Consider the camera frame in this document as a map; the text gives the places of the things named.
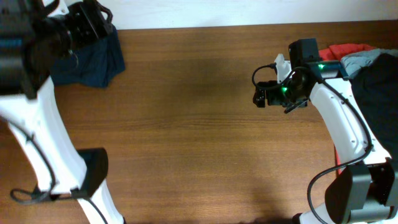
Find grey garment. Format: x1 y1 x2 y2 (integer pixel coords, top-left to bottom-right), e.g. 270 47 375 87
340 49 397 80

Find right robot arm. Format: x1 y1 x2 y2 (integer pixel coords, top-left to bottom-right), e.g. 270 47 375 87
253 39 397 223

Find black garment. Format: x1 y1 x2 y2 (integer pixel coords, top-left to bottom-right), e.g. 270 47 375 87
351 54 397 160

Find navy blue shorts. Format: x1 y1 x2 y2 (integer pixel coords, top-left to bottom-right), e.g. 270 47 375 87
50 29 126 88

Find red garment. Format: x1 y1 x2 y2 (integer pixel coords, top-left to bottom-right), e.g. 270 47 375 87
310 44 377 165

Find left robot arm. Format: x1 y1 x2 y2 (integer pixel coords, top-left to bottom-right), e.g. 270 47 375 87
1 1 125 223

